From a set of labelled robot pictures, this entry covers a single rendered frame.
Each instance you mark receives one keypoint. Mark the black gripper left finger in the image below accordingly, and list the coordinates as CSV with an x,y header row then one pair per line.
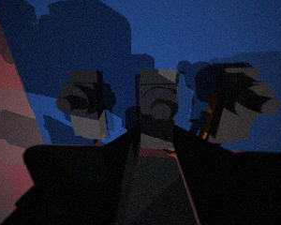
x,y
111,166

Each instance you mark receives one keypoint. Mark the blue flat deck plate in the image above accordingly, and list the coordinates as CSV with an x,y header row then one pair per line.
x,y
80,63

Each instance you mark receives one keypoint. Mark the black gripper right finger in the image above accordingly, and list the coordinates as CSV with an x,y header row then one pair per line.
x,y
221,182

